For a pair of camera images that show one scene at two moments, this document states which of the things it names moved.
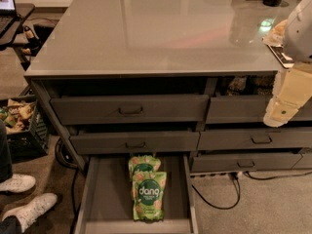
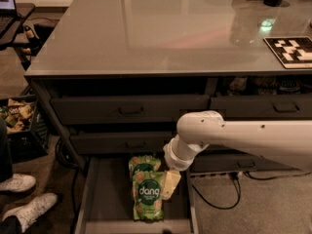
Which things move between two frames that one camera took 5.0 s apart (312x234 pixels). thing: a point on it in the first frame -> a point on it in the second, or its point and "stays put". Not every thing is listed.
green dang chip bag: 142,163 stays put
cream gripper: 298,36 -> 173,159
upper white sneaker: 18,183 stays put
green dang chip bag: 147,189 stays put
